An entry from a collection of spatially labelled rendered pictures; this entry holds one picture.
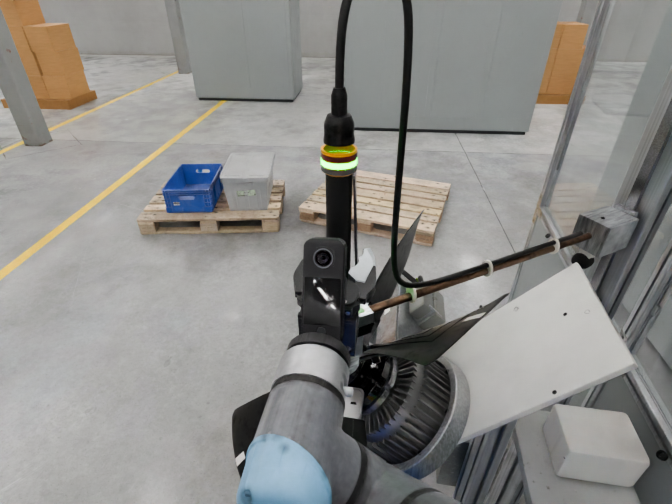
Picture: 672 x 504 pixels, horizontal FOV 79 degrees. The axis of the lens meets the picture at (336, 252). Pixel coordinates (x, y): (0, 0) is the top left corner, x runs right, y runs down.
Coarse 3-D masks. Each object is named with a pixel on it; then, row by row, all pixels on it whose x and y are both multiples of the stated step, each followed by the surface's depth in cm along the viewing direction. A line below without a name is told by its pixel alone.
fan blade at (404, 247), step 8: (416, 224) 89; (408, 232) 84; (408, 240) 91; (400, 248) 86; (408, 248) 96; (400, 256) 91; (408, 256) 101; (400, 264) 94; (384, 272) 84; (392, 272) 90; (400, 272) 97; (376, 280) 83; (384, 280) 87; (392, 280) 92; (376, 288) 84; (384, 288) 89; (392, 288) 94; (376, 296) 86; (384, 296) 90
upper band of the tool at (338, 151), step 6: (324, 150) 47; (330, 150) 50; (336, 150) 50; (342, 150) 50; (348, 150) 50; (354, 150) 47; (330, 156) 46; (336, 156) 46; (342, 156) 46; (330, 162) 47; (348, 162) 47
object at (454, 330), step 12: (480, 312) 58; (444, 324) 61; (456, 324) 58; (468, 324) 55; (408, 336) 64; (420, 336) 60; (432, 336) 57; (444, 336) 55; (456, 336) 52; (372, 348) 71; (384, 348) 64; (396, 348) 60; (408, 348) 57; (420, 348) 55; (432, 348) 53; (444, 348) 51; (420, 360) 52; (432, 360) 50
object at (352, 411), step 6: (354, 390) 76; (360, 390) 76; (354, 396) 75; (360, 396) 75; (348, 402) 74; (360, 402) 74; (348, 408) 73; (354, 408) 73; (360, 408) 73; (348, 414) 72; (354, 414) 72; (360, 414) 72
